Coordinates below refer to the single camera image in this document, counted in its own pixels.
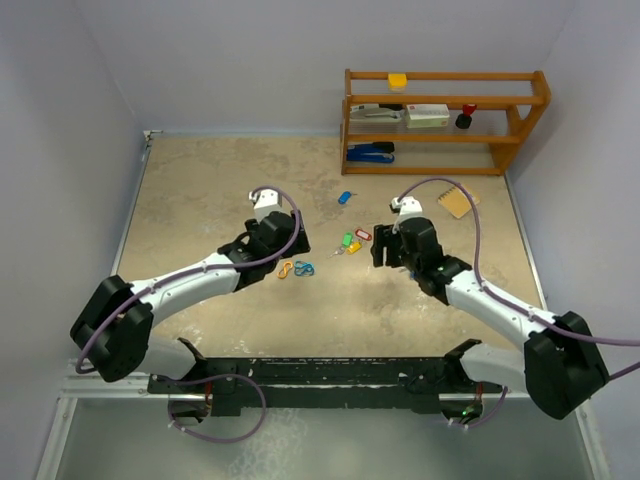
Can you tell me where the orange S carabiner lower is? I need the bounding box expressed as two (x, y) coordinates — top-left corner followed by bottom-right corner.
(277, 261), (294, 279)

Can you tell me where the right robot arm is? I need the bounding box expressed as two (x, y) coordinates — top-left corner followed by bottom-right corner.
(371, 217), (610, 420)

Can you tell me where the grey stapler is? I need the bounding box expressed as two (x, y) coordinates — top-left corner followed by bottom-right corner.
(350, 103), (404, 123)

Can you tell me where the aluminium rail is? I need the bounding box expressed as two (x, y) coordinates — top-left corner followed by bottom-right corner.
(59, 357), (594, 400)

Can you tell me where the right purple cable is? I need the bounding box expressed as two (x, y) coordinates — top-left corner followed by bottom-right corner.
(396, 177), (640, 386)

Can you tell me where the black base frame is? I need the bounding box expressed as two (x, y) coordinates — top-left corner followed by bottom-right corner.
(148, 355), (500, 417)

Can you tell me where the dark blue S carabiner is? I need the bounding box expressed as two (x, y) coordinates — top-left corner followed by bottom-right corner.
(294, 265), (315, 277)

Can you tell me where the red key tag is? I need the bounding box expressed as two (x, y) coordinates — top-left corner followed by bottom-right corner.
(354, 228), (372, 241)

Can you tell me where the blue key tag far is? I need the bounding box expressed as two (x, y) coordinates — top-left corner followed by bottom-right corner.
(337, 191), (355, 205)

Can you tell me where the blue stapler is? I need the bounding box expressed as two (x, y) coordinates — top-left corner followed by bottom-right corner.
(346, 142), (395, 164)

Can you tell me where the silver key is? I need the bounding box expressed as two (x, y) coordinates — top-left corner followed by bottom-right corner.
(329, 245), (346, 258)

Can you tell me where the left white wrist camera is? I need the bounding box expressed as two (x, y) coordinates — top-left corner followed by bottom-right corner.
(248, 187), (284, 222)

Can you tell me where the white red box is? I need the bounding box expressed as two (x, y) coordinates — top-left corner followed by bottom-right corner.
(404, 104), (450, 129)

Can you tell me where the yellow spiral notebook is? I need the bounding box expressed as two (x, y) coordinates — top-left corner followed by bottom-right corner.
(437, 184), (480, 219)

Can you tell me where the yellow block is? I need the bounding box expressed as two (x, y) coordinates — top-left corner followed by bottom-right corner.
(387, 73), (408, 93)

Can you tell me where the green key tag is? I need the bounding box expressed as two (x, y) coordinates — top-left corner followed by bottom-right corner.
(341, 232), (353, 248)

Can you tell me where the red black stamp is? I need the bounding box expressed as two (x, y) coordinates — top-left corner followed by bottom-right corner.
(455, 104), (477, 130)

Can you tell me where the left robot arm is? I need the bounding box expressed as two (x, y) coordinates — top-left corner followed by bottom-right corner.
(70, 209), (310, 392)

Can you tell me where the yellow key tag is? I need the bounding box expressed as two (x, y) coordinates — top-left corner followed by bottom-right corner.
(345, 240), (362, 255)

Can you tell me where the wooden shelf rack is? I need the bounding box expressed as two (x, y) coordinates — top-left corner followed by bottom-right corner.
(340, 70), (552, 176)

